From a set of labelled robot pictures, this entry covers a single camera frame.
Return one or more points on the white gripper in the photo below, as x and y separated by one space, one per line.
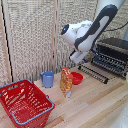
78 56

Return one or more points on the white black Franka robot arm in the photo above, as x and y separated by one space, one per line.
96 25

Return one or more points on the red bowl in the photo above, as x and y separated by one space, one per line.
77 78

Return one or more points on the orange red food box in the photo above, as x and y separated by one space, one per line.
66 82

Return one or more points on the blue mug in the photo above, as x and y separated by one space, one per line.
48 79

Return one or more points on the woven folding screen panel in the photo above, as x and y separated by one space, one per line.
30 36
75 20

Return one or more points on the red basket with blue rim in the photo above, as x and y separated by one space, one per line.
25 103

